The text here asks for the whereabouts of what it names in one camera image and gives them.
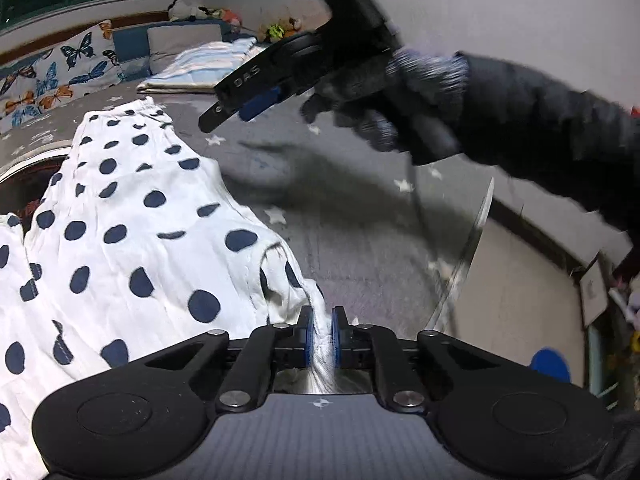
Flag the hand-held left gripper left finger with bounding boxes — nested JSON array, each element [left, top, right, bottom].
[[145, 305, 315, 411]]

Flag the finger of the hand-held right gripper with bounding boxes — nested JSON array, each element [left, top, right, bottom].
[[213, 52, 281, 112], [198, 87, 282, 134]]

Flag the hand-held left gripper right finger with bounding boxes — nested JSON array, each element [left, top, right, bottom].
[[331, 307, 501, 409]]

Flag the white navy polka dot pants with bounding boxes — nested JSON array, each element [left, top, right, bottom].
[[0, 97, 373, 480]]

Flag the person's right hand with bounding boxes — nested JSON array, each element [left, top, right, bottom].
[[300, 49, 469, 166]]

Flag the striped folded blanket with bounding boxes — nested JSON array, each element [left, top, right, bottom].
[[137, 38, 272, 95]]

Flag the grey star print bed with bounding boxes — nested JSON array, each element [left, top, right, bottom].
[[0, 74, 496, 411]]

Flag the grey pillow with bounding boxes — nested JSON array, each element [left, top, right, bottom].
[[147, 24, 224, 74]]

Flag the black and white plush toy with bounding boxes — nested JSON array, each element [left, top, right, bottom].
[[167, 0, 222, 24]]

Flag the brown wooden window ledge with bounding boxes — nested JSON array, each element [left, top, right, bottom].
[[0, 9, 172, 67]]

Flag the butterfly print pillow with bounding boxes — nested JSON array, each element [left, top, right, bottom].
[[0, 19, 127, 134]]

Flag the blue round object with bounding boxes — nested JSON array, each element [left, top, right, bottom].
[[530, 348, 572, 384]]

